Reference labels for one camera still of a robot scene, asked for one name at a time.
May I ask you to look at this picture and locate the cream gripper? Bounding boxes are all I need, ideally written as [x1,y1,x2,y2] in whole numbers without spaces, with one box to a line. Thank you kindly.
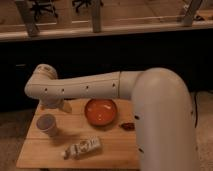
[40,99,72,113]

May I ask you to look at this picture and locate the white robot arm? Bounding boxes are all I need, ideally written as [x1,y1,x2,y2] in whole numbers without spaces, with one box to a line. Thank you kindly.
[24,64,201,171]

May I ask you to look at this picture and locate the orange bowl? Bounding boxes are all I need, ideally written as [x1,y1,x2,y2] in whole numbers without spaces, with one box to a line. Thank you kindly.
[84,99,117,126]

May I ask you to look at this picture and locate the wooden table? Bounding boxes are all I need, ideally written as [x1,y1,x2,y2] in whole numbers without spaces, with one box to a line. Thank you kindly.
[16,99,139,169]

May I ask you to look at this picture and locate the white tube with label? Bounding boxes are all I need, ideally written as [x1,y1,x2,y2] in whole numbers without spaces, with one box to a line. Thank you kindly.
[61,137,102,159]

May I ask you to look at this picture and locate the left office chair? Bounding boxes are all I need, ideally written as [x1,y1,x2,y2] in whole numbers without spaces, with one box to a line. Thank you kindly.
[29,0,58,21]

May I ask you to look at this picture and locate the office chair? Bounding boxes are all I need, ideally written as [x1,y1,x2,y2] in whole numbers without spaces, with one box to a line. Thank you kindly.
[72,0,104,13]
[29,0,58,21]

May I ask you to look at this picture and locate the left grey pillar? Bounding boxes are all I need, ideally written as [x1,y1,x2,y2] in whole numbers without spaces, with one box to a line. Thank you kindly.
[14,0,39,37]

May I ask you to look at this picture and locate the grey pillar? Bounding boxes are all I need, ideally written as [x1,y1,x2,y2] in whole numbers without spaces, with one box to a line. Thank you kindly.
[182,0,203,27]
[14,0,39,37]
[91,0,101,33]

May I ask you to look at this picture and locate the middle office chair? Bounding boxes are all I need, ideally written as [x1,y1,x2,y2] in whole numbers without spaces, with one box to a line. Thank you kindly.
[72,0,104,13]

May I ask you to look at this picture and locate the middle grey pillar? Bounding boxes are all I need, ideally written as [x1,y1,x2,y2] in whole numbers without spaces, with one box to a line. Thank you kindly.
[91,0,101,33]

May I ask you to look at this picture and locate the right grey pillar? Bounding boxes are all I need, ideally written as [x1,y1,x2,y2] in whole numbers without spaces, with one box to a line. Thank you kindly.
[182,0,203,27]

